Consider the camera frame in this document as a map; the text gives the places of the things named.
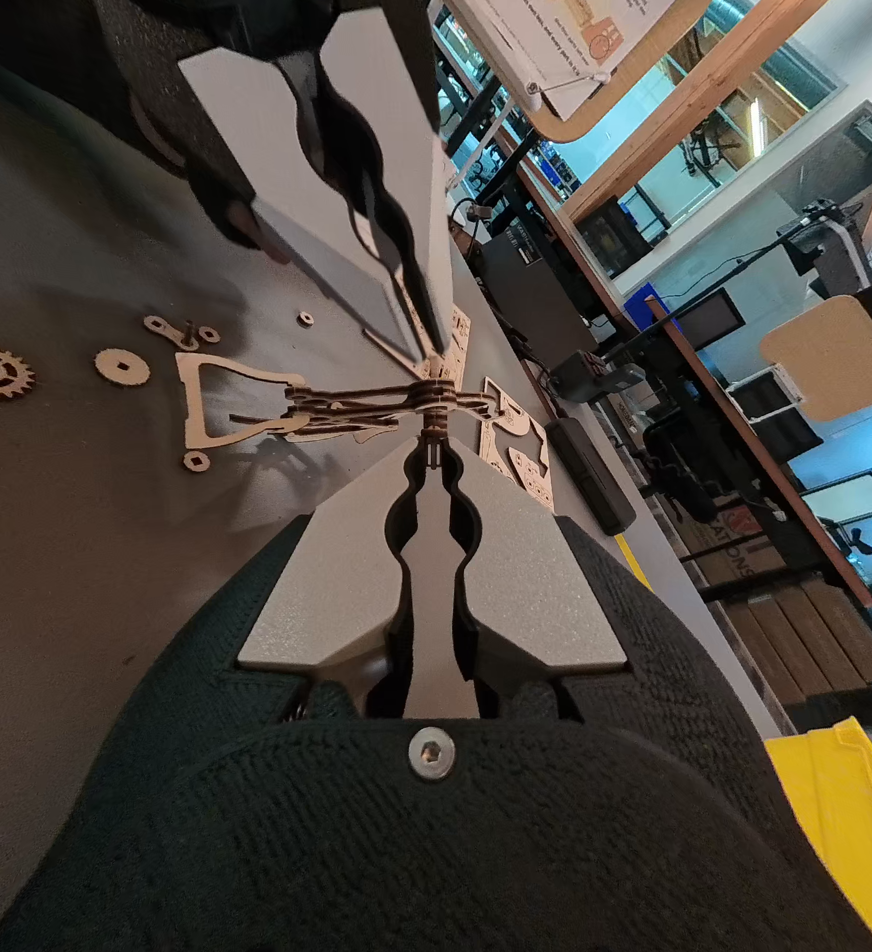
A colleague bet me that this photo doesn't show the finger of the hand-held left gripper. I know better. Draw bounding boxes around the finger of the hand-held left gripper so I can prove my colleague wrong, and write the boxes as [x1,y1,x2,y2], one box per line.
[177,46,438,373]
[319,11,457,356]

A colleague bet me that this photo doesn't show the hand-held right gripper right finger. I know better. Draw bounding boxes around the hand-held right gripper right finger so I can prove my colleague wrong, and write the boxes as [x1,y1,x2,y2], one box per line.
[443,439,629,718]

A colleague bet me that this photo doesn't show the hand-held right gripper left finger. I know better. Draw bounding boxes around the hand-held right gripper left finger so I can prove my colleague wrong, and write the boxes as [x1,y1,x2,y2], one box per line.
[236,437,419,718]

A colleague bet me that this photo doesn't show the wooden gear axle assembly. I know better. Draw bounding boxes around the wooden gear axle assembly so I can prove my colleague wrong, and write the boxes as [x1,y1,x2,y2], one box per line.
[421,357,455,471]

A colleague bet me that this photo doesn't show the wooden link piece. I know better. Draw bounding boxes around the wooden link piece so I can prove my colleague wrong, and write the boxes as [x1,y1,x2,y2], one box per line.
[143,314,223,351]

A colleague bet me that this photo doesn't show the wooden model frame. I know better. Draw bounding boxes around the wooden model frame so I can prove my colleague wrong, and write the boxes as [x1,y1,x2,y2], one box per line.
[175,351,527,451]

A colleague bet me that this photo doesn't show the person's left forearm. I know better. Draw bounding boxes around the person's left forearm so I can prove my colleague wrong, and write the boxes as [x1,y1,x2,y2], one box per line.
[0,0,132,120]

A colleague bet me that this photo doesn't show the wooden parts sheet curved cutout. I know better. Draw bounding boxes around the wooden parts sheet curved cutout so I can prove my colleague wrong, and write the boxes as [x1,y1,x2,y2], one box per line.
[476,375,556,510]

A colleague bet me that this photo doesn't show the wooden parts sheet slotted strips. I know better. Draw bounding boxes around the wooden parts sheet slotted strips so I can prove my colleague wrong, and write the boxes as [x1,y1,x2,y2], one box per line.
[447,305,474,388]

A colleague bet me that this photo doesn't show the person's left hand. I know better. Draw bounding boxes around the person's left hand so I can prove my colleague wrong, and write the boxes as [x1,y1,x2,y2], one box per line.
[205,197,291,265]

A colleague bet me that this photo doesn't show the wooden clipboard stand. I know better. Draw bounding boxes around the wooden clipboard stand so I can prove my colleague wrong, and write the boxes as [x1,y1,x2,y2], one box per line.
[436,0,715,144]

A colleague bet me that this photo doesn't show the black flat box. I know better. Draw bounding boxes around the black flat box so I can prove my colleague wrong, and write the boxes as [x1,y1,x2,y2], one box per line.
[473,223,608,365]

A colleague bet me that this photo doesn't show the grey power adapter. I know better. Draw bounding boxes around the grey power adapter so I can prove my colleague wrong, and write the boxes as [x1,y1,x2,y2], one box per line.
[551,350,645,403]

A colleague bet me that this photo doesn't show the wooden disc square hole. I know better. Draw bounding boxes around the wooden disc square hole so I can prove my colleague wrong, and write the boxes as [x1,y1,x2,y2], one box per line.
[95,348,151,388]

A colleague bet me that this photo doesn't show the brown cardboard boxes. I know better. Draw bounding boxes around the brown cardboard boxes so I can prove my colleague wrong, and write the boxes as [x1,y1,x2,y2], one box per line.
[674,513,872,730]

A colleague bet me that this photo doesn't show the dark monitor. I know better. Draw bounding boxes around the dark monitor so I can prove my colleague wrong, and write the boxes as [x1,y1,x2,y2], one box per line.
[674,289,745,339]

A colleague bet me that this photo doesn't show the black tripod stand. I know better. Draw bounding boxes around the black tripod stand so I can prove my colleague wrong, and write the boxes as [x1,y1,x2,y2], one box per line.
[607,197,853,365]

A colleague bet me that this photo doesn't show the tan rounded board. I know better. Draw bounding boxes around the tan rounded board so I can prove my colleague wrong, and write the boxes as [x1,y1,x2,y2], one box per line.
[760,295,872,422]

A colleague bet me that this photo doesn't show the yellow plastic bin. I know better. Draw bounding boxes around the yellow plastic bin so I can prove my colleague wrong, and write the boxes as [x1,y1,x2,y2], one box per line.
[765,715,872,952]

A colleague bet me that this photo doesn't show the black coiled cable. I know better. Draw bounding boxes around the black coiled cable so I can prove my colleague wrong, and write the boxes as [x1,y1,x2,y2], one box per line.
[640,439,712,522]

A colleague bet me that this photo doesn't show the black power bank cable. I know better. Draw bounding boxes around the black power bank cable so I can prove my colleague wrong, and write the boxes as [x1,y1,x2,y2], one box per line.
[506,320,563,421]

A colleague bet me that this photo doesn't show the wooden support post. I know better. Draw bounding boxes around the wooden support post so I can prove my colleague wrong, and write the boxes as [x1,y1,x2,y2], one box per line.
[562,0,827,224]

